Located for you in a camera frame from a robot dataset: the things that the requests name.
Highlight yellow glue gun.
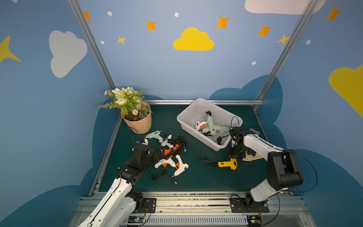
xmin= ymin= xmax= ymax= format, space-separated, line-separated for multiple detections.
xmin=218 ymin=159 xmax=237 ymax=170

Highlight large mint glue gun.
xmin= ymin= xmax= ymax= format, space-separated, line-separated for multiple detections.
xmin=207 ymin=114 xmax=230 ymax=136

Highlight large white glue gun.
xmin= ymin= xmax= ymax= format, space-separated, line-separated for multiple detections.
xmin=195 ymin=120 xmax=212 ymax=136

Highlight small white orange glue gun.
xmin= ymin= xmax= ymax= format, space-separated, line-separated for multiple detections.
xmin=172 ymin=155 xmax=189 ymax=177

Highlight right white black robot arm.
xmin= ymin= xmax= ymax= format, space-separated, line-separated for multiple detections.
xmin=229 ymin=127 xmax=303 ymax=206

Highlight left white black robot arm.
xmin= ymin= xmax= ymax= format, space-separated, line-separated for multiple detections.
xmin=79 ymin=143 xmax=164 ymax=227

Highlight orange glue gun in pile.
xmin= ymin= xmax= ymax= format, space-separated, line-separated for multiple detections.
xmin=160 ymin=144 xmax=180 ymax=159

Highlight white orange glue gun lower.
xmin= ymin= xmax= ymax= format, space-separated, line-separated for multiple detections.
xmin=154 ymin=158 xmax=177 ymax=168

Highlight white plastic storage box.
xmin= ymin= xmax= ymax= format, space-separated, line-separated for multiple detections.
xmin=177 ymin=98 xmax=243 ymax=151

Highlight beige work glove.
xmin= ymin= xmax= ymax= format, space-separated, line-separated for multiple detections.
xmin=242 ymin=151 xmax=264 ymax=162

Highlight artificial flower plant in pot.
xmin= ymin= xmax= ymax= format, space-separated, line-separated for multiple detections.
xmin=99 ymin=87 xmax=152 ymax=134

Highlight black cord with plug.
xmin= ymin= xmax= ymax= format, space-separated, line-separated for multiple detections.
xmin=151 ymin=169 xmax=178 ymax=185

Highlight black power cord coil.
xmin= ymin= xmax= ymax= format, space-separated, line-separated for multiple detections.
xmin=215 ymin=134 xmax=230 ymax=145

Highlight tangled black cords pile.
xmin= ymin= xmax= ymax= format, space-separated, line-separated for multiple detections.
xmin=163 ymin=135 xmax=188 ymax=155

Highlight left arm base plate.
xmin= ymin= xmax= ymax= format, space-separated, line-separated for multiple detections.
xmin=134 ymin=198 xmax=157 ymax=213

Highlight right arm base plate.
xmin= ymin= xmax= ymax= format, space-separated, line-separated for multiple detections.
xmin=230 ymin=198 xmax=269 ymax=213

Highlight aluminium front rail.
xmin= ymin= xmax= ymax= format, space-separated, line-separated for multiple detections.
xmin=69 ymin=191 xmax=317 ymax=227

